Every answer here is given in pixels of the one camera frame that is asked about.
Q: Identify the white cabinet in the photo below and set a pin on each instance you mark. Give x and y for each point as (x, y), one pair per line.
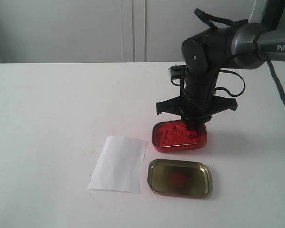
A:
(58, 31)

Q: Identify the gold metal tin lid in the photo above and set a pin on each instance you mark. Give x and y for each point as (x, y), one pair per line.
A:
(179, 178)

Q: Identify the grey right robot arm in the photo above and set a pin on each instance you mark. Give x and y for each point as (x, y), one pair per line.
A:
(215, 51)

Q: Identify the white paper sheet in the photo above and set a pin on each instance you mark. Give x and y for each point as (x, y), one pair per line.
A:
(119, 165)

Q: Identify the red plastic stamp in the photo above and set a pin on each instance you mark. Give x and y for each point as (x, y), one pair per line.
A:
(191, 127)

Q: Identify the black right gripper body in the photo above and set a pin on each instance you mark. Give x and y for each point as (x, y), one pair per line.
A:
(196, 100)

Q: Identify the red ink pad tin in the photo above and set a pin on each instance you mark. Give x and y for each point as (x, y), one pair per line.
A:
(172, 136)

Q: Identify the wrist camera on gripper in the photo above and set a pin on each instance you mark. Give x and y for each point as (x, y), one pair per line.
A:
(177, 71)

